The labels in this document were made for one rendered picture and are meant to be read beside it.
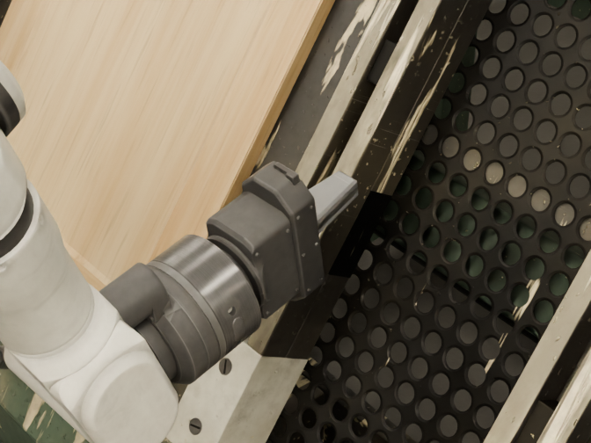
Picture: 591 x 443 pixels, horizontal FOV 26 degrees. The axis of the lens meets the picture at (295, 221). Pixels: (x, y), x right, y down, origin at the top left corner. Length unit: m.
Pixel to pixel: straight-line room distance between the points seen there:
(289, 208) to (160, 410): 0.17
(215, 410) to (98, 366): 0.38
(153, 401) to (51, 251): 0.16
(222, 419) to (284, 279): 0.25
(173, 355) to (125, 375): 0.08
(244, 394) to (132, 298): 0.32
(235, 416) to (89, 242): 0.32
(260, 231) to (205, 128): 0.40
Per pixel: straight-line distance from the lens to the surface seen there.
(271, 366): 1.17
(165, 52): 1.37
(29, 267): 0.74
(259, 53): 1.28
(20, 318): 0.78
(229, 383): 1.18
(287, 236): 0.94
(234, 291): 0.91
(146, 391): 0.85
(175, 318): 0.89
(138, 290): 0.87
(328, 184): 1.00
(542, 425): 1.01
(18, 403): 1.42
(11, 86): 0.72
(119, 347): 0.82
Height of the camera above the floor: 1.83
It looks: 38 degrees down
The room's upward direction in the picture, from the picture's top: straight up
